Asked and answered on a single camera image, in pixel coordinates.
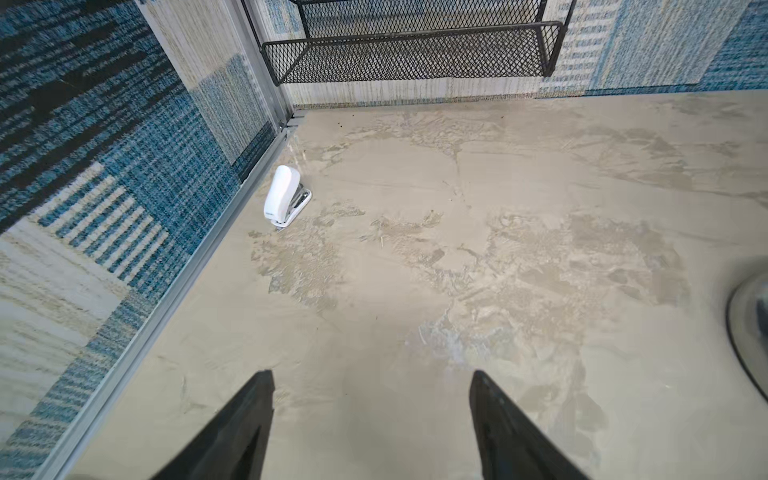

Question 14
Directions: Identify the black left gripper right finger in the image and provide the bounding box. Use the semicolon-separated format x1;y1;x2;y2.
469;370;588;480

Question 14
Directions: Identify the small white stapler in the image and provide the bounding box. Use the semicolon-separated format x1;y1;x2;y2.
263;165;312;230

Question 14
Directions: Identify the chrome wine glass rack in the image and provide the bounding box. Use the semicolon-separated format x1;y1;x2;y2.
726;271;767;400

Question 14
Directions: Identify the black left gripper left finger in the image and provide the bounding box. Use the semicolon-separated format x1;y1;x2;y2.
154;370;275;479

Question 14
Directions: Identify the black wire mesh shelf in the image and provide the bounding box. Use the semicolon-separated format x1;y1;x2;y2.
246;1;577;86

